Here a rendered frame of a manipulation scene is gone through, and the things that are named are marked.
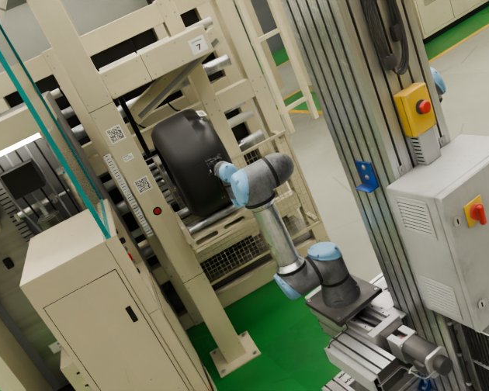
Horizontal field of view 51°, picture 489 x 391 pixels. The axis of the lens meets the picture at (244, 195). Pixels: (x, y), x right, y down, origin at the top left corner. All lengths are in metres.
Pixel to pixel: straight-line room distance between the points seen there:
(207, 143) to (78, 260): 0.87
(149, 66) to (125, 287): 1.26
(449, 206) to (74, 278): 1.38
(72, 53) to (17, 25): 9.04
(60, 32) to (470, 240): 1.92
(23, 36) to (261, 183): 10.10
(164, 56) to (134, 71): 0.18
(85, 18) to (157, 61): 8.98
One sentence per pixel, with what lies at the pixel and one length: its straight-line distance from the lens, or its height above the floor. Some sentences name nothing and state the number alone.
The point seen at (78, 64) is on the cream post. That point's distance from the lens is 2.59.
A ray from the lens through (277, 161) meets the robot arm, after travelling 1.77.
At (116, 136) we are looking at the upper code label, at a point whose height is 1.50.
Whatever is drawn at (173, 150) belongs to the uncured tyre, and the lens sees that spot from 2.53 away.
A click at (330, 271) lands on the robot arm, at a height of 0.87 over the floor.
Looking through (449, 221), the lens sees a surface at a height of 1.16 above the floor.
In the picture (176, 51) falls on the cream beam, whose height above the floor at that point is 1.72.
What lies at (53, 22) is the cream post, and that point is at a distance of 2.59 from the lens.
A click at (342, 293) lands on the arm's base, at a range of 2.01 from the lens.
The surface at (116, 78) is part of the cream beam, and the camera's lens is 2.86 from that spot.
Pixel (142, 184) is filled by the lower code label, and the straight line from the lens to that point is 2.68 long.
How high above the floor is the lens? 1.93
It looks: 21 degrees down
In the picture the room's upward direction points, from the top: 25 degrees counter-clockwise
